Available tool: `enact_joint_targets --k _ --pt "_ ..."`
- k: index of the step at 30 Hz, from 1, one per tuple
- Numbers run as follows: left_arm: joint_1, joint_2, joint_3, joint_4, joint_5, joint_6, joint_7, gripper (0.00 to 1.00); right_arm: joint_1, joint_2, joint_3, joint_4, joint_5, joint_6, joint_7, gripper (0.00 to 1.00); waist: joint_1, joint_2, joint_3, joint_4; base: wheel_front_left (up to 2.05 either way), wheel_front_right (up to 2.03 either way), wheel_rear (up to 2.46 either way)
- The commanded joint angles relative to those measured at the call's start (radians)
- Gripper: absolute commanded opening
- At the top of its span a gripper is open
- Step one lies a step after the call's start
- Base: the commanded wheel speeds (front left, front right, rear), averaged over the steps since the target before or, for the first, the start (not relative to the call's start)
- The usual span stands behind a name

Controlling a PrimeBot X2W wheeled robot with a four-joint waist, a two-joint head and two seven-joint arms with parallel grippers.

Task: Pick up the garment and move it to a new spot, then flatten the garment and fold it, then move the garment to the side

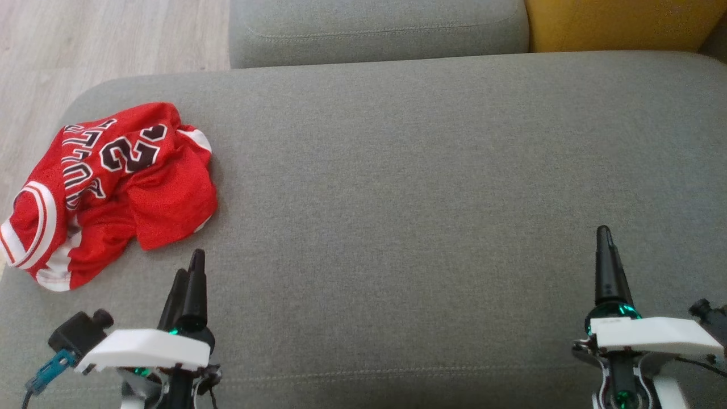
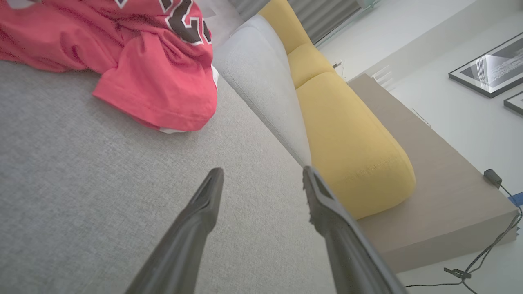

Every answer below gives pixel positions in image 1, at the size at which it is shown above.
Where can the yellow cushion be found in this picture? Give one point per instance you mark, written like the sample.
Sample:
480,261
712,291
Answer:
619,23

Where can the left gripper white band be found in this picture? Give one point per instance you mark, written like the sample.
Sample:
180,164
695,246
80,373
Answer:
147,347

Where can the large grey sofa seat cushion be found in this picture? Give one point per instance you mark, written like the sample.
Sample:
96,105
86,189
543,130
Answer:
397,199

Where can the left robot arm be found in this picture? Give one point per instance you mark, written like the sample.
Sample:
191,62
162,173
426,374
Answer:
170,392

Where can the red basketball jersey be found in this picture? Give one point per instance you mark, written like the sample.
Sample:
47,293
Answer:
164,199

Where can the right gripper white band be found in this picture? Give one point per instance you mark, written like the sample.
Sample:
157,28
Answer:
653,335

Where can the small grey sofa cushion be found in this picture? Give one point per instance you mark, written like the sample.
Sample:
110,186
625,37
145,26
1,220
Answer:
375,31

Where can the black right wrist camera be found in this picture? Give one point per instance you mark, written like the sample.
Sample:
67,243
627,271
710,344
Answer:
710,321

